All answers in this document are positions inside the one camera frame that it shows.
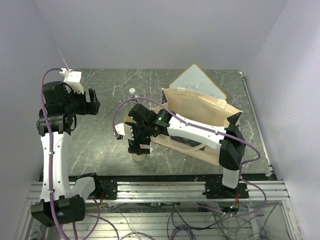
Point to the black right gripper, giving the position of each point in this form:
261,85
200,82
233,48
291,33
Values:
134,145

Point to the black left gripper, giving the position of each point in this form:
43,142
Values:
90,107

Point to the cream canvas tote bag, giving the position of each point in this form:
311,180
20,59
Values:
201,108

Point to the cream cylindrical bottle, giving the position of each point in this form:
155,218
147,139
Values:
141,156

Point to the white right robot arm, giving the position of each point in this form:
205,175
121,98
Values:
145,124

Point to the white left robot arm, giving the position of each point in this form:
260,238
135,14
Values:
59,202

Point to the beige squeeze tube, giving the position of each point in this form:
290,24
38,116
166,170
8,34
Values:
128,119

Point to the yellow-framed small whiteboard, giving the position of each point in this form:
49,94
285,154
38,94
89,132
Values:
195,79

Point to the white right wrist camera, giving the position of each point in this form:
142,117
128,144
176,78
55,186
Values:
124,130

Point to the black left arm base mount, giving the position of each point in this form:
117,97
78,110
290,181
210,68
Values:
105,189

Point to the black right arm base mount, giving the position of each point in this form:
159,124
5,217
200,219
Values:
216,190

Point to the aluminium front frame rail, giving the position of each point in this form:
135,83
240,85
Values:
153,192

